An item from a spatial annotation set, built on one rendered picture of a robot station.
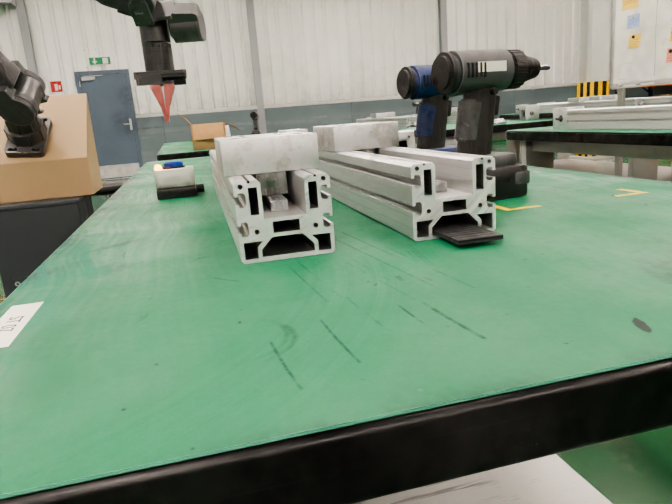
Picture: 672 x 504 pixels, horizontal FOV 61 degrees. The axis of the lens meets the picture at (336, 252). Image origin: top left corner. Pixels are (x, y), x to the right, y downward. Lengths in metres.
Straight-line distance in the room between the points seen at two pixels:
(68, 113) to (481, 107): 1.08
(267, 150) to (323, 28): 12.22
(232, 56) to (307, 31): 1.66
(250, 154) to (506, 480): 0.82
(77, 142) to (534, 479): 1.26
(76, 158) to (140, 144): 10.85
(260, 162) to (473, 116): 0.35
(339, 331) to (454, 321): 0.08
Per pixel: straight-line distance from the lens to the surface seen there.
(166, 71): 1.23
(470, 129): 0.87
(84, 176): 1.50
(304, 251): 0.60
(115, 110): 12.36
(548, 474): 1.24
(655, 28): 4.34
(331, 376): 0.33
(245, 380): 0.34
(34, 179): 1.52
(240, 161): 0.65
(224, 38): 12.47
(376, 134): 0.94
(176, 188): 1.23
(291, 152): 0.66
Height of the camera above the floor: 0.92
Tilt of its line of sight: 14 degrees down
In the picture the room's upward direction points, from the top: 4 degrees counter-clockwise
